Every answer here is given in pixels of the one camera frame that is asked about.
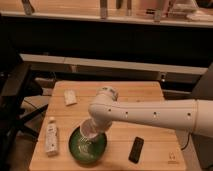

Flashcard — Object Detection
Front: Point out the white ceramic cup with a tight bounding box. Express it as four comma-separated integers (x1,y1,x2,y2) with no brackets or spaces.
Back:
80,119,99,141

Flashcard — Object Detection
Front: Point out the white plastic bottle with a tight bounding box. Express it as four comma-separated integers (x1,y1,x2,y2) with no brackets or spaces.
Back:
45,117,59,157

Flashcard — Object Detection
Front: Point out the wooden side table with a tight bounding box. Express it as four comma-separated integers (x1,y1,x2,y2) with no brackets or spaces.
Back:
29,81,186,171

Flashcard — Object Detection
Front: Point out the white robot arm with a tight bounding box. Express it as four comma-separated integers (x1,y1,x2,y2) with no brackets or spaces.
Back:
88,86,213,138

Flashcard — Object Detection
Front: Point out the small white packet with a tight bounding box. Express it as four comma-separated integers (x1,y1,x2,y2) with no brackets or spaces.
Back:
64,90,77,106

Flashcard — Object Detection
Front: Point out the green ceramic bowl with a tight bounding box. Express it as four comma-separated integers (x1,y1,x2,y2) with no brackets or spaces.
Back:
68,127,107,164

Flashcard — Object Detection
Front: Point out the black office chair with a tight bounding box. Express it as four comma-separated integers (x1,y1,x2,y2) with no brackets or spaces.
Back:
0,63,48,171

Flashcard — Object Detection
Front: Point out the black remote control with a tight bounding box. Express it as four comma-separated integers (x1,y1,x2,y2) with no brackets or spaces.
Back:
128,137,144,163

